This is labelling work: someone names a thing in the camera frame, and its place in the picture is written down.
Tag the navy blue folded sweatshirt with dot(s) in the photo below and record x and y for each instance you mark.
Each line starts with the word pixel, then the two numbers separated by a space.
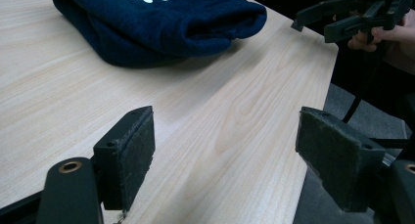
pixel 153 25

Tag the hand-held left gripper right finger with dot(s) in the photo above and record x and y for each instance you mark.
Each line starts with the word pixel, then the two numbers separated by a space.
pixel 332 158

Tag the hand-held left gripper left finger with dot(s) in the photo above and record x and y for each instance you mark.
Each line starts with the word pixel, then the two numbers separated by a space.
pixel 125 158

